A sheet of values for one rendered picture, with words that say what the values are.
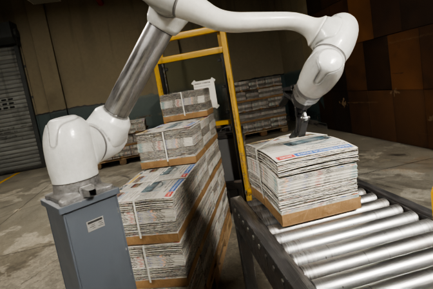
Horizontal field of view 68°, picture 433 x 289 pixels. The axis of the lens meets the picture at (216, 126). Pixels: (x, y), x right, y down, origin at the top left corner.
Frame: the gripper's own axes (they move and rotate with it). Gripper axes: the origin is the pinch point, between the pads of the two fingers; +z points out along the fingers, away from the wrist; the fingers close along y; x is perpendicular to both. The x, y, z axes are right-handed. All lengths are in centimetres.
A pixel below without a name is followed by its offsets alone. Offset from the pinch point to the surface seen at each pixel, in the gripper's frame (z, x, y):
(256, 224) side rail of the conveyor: 2.3, -21.9, 35.5
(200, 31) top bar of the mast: 136, 1, -151
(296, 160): -15.5, -8.2, 19.9
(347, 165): -11.7, 10.1, 24.0
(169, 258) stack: 55, -56, 39
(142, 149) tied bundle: 90, -64, -30
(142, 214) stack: 47, -65, 18
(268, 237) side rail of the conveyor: -6.6, -21.1, 40.2
